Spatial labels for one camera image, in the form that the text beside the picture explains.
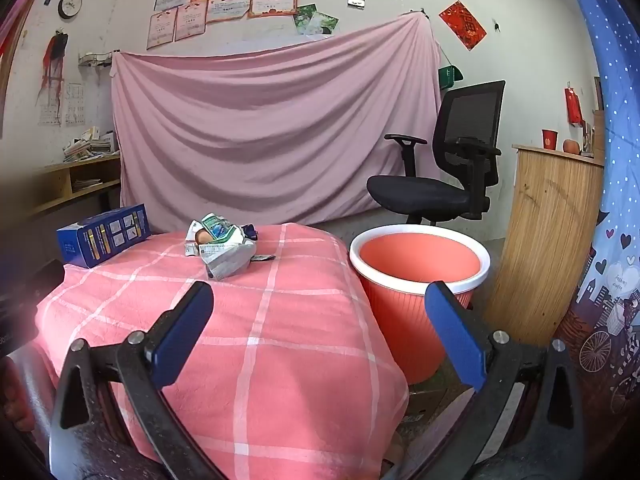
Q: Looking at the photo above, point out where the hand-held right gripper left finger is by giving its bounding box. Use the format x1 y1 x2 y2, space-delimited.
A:
49 281 236 480

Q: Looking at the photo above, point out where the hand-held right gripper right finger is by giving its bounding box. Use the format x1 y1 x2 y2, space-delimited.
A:
424 281 586 480

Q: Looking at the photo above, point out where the orange bin with white rim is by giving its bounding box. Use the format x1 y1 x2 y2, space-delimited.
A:
349 225 492 385

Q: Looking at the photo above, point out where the white silver packet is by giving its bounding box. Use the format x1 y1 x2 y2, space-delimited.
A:
200 240 257 281

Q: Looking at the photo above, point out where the green white packet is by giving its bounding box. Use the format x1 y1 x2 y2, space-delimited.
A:
186 213 243 256

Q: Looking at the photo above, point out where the blue cardboard box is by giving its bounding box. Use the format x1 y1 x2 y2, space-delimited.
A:
56 203 152 269

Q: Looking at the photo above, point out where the wooden shelf desk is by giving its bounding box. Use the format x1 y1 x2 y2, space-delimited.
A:
25 152 122 221

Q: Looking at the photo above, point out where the pink plaid blanket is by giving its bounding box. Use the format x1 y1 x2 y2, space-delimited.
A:
32 223 411 480

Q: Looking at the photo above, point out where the wooden cabinet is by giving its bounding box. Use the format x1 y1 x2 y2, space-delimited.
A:
482 144 606 348

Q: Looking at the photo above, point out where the black office chair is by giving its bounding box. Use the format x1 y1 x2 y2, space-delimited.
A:
366 80 506 226

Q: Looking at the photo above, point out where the stack of books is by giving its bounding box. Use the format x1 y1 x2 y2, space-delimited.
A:
62 126 121 163

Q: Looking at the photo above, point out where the pink hanging sheet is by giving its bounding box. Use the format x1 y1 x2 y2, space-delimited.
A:
110 12 443 233

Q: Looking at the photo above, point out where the red tassel decoration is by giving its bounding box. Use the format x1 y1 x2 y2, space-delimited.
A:
37 30 69 106

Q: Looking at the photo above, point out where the blue printed curtain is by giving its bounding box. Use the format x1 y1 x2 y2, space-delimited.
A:
552 0 640 441

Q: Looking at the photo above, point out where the green hanging holder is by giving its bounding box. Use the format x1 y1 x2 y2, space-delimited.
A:
438 65 464 92

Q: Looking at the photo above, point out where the red hanging packet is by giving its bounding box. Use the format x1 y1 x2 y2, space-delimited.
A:
565 81 584 125

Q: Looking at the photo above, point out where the green landscape photo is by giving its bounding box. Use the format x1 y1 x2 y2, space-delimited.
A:
305 10 340 37
292 4 317 36

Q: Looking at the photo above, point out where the paper wall calendar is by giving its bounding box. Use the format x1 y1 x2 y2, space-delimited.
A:
37 82 86 127

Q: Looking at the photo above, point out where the wire wall shelf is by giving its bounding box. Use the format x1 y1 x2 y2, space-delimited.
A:
77 51 115 68

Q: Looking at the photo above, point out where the wooden window frame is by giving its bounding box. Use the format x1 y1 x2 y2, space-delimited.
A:
0 0 58 136

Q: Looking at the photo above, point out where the red diamond wall poster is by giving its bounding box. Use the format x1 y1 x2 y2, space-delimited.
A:
439 0 488 52

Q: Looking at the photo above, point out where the group of wall certificates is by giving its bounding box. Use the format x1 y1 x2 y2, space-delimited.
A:
146 0 333 51

